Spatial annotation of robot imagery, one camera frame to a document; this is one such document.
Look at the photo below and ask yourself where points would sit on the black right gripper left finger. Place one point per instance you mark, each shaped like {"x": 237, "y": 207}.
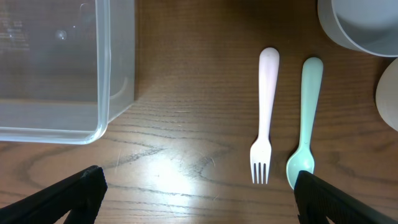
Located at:
{"x": 79, "y": 197}

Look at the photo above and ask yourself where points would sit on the white plastic fork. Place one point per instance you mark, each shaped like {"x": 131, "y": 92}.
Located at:
{"x": 260, "y": 151}

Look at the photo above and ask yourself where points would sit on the clear plastic container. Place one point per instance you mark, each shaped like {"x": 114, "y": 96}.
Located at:
{"x": 67, "y": 68}

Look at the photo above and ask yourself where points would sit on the grey plastic bowl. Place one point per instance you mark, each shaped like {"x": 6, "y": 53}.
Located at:
{"x": 368, "y": 26}

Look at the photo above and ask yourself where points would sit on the mint green plastic spoon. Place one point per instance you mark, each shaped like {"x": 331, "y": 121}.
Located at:
{"x": 302, "y": 158}

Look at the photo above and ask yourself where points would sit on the cream plastic bowl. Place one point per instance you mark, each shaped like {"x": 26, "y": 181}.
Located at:
{"x": 386, "y": 95}

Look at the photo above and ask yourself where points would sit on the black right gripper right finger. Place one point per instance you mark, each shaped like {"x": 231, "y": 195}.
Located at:
{"x": 319, "y": 202}

